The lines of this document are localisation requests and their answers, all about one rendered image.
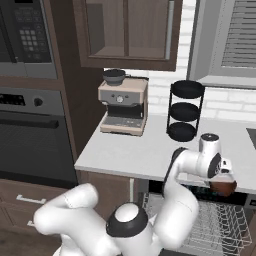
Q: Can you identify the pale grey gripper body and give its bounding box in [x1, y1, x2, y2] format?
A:
[203, 172, 236, 185]

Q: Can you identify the black oven door handle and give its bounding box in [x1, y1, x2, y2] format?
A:
[0, 117, 60, 130]

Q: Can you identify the brown bowl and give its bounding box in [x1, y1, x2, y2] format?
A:
[209, 180, 238, 198]

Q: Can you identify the brown glass-front wall cupboard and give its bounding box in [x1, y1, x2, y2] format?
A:
[72, 0, 184, 72]

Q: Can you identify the black built-in oven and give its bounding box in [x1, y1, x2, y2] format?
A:
[0, 86, 78, 189]

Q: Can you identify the grey window with blinds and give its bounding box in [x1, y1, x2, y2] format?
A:
[186, 0, 256, 90]

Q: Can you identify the brown drawer front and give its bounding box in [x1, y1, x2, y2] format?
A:
[0, 178, 78, 234]

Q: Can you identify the dark sink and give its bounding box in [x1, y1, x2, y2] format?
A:
[246, 127, 256, 150]

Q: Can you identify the black and grey microwave oven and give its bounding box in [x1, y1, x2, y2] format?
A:
[0, 0, 58, 80]

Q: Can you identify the black oven knob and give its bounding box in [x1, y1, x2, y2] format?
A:
[33, 96, 44, 108]

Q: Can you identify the brown base cupboard door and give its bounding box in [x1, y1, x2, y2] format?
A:
[77, 170, 140, 223]

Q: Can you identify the white wire dishwasher rack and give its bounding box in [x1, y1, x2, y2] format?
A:
[142, 192, 253, 256]

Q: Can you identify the dishwasher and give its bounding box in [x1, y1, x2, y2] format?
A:
[138, 179, 256, 256]

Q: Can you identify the black three-tier stand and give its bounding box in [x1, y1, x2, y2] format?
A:
[166, 79, 206, 143]

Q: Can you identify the beige and grey coffee machine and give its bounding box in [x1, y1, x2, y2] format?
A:
[97, 68, 150, 137]

